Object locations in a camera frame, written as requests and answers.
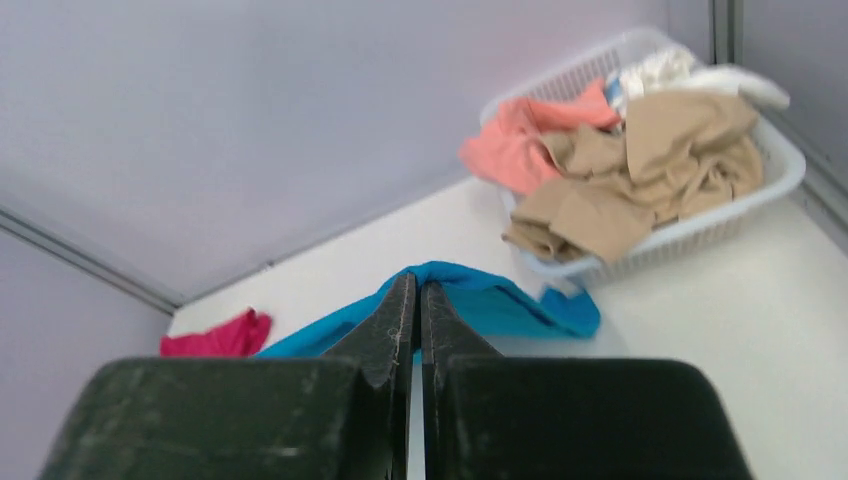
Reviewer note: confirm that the white t shirt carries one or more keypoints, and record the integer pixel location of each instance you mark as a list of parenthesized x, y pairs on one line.
[(676, 68)]

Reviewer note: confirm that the aluminium frame rail right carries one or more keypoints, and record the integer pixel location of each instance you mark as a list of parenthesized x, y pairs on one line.
[(802, 46)]

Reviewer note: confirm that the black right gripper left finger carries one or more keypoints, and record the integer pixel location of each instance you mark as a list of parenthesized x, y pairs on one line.
[(342, 415)]

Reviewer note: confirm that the aluminium frame post left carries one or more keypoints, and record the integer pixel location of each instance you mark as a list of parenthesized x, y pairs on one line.
[(41, 239)]

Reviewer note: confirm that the red folded t shirt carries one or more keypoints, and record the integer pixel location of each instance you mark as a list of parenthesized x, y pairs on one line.
[(239, 337)]

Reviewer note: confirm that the salmon pink t shirt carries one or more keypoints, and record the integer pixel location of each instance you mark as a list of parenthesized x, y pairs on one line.
[(509, 152)]

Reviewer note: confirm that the white plastic laundry basket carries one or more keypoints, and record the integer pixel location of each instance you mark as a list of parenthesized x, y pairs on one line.
[(784, 164)]

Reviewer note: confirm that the beige t shirt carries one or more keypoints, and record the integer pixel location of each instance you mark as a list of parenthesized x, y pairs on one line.
[(680, 153)]

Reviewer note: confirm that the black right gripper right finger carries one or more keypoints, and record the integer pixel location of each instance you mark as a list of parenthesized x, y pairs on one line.
[(492, 416)]

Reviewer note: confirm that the blue t shirt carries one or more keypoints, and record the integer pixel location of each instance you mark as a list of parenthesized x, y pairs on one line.
[(491, 304)]

